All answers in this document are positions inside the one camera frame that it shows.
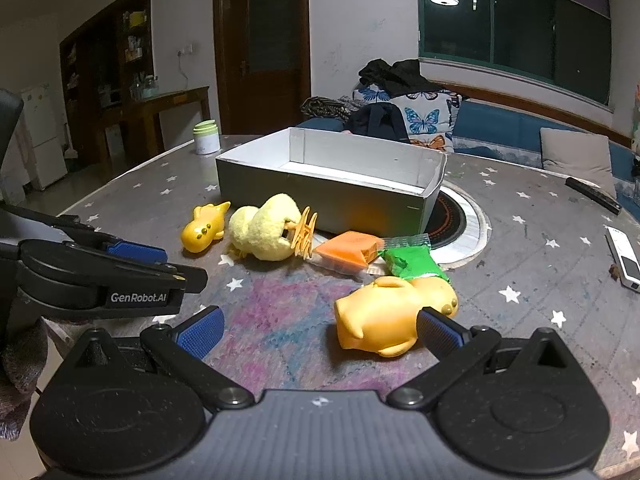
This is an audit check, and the large yellow rubber duck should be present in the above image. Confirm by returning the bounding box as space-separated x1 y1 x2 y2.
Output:
334 276 459 359

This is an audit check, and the green plastic snack bag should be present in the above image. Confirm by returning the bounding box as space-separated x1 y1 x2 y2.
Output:
378 233 450 282

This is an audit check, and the grey knit gloved hand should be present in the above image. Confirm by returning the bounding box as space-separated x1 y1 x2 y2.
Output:
0 321 48 441

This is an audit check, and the small yellow rubber duck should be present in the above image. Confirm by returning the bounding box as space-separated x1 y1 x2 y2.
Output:
180 202 231 254

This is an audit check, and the yellow plush duck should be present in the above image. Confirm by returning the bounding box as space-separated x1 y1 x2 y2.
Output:
229 193 318 262

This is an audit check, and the round induction cooktop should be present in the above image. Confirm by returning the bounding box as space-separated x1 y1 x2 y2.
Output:
426 181 491 271

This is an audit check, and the white refrigerator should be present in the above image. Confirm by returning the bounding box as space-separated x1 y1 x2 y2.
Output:
22 84 67 191

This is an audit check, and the white green lidded jar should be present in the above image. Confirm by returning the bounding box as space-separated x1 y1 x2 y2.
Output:
193 119 220 155

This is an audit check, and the orange snack packet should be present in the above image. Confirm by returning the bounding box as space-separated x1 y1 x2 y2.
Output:
309 231 385 275

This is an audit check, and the wooden side table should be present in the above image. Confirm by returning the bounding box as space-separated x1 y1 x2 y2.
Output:
94 86 212 166

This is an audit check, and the grey cardboard box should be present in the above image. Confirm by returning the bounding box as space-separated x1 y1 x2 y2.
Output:
216 127 447 237

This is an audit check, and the dark wooden shelf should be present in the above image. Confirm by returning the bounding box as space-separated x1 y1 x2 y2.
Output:
60 0 154 116

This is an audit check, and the black remote control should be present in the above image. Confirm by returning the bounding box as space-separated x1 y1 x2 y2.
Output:
565 177 622 216

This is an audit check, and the blue sofa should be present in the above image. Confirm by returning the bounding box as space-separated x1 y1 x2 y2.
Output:
297 98 640 206

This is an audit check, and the patterned dark cloth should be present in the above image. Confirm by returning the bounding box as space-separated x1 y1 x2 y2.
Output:
300 96 367 122

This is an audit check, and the beige cushion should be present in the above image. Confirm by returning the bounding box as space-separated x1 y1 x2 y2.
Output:
540 128 616 198

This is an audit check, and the butterfly print pillow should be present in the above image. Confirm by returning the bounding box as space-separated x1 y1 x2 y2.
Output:
352 84 463 153

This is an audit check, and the dark wooden door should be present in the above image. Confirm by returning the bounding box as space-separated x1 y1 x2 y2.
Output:
213 0 311 134

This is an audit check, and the black clothes pile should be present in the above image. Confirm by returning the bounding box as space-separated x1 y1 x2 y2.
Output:
358 58 444 98

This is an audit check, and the dark green window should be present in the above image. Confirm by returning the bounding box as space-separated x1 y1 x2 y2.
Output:
418 0 612 105

